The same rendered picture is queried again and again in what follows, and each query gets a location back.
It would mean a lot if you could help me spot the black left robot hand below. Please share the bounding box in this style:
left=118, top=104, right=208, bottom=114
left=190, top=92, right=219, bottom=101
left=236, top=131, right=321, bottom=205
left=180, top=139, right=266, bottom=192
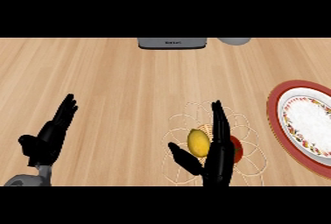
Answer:
left=16, top=93, right=80, bottom=168

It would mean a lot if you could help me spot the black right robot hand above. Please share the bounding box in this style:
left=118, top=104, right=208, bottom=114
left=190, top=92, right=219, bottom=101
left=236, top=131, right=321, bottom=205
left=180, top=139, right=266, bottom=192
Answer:
left=167, top=100, right=236, bottom=187

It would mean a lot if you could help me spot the yellow lemon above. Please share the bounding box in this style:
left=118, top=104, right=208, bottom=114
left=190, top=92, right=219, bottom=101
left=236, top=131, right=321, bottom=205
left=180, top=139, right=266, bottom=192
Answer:
left=186, top=128, right=213, bottom=158

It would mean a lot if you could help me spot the woven flower-shaped placemat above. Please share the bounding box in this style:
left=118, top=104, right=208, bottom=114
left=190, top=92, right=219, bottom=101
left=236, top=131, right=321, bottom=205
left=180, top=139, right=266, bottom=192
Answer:
left=159, top=101, right=267, bottom=187

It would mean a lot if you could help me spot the red-rimmed white floral plate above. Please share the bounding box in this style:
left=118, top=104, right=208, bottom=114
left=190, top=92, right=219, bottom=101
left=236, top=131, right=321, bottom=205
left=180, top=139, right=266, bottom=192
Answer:
left=264, top=80, right=331, bottom=179

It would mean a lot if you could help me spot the red tomato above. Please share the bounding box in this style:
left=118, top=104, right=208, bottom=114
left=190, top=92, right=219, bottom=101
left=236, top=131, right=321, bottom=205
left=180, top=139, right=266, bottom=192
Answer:
left=229, top=135, right=244, bottom=165

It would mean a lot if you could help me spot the pale grey round object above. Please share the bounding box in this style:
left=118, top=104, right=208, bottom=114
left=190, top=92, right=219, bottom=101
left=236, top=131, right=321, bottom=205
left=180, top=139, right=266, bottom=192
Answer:
left=216, top=38, right=253, bottom=46

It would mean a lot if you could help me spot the grey appliance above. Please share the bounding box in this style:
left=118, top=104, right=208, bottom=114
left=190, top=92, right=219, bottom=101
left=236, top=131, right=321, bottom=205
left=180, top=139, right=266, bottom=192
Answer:
left=137, top=38, right=208, bottom=51

